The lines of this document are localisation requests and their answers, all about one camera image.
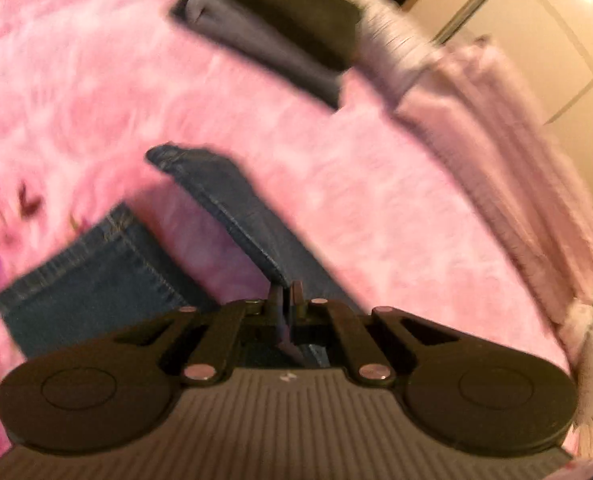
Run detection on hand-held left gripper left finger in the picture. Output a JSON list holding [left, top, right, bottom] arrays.
[[114, 284, 283, 387]]

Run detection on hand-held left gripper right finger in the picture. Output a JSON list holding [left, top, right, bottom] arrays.
[[290, 281, 460, 387]]

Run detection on blue denim jeans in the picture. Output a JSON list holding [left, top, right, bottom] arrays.
[[0, 142, 365, 368]]

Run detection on pink floral blanket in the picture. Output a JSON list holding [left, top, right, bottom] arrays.
[[0, 0, 572, 461]]

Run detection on pale pink garment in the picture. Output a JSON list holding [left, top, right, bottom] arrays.
[[397, 35, 593, 326]]

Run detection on grey garment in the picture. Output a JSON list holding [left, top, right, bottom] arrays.
[[169, 0, 347, 111]]

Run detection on cream wardrobe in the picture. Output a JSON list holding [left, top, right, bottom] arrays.
[[361, 0, 593, 201]]

